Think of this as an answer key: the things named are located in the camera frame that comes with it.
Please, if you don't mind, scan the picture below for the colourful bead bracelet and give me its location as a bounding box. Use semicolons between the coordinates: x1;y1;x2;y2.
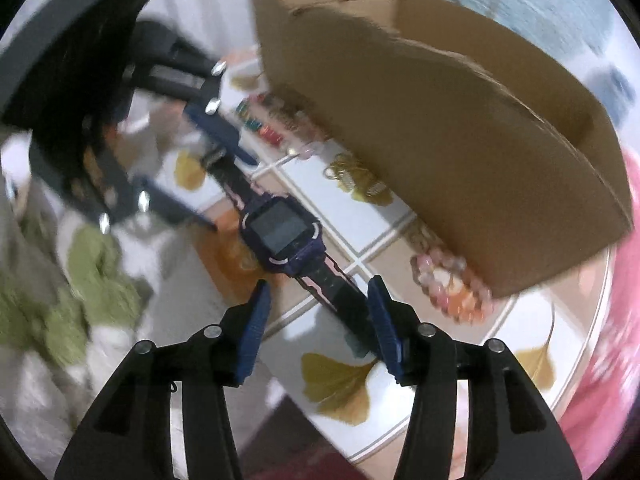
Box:
234;90;321;158

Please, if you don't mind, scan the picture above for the brown cardboard box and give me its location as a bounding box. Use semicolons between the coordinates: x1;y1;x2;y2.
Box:
252;0;634;297

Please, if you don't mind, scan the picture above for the pink floral blanket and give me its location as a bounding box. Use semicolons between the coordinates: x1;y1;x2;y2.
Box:
560;150;639;479

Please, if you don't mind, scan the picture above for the patterned tablecloth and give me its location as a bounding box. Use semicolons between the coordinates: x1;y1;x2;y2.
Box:
117;58;613;479

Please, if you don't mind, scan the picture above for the green white blanket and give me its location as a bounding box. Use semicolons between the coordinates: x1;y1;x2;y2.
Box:
1;130;183;479

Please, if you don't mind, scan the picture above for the gold chain necklace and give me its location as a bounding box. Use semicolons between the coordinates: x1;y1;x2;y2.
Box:
322;152;396;207

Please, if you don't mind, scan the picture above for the purple kids smartwatch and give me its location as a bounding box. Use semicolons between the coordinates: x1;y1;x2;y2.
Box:
201;148;382;358

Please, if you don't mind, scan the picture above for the pink bead bracelet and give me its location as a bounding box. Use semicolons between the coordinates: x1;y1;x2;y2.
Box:
409;246;497;325

